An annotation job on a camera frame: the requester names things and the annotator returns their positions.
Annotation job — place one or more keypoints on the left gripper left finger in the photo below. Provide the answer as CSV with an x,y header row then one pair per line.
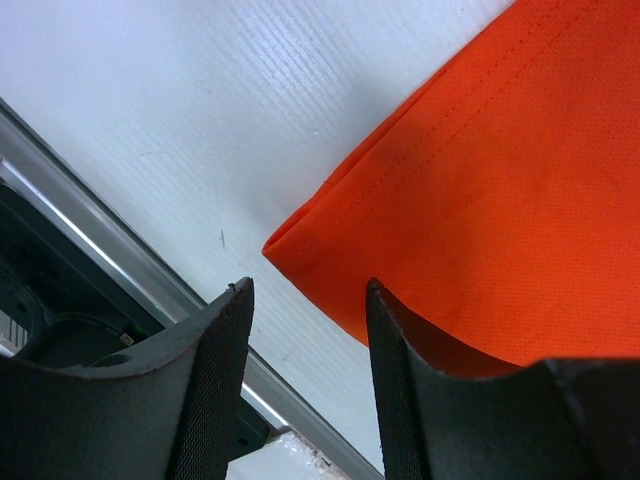
x,y
164,408

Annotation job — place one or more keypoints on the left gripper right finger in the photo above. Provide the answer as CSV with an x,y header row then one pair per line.
x,y
449,411

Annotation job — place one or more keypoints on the orange t shirt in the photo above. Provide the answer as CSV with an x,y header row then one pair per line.
x,y
501,201

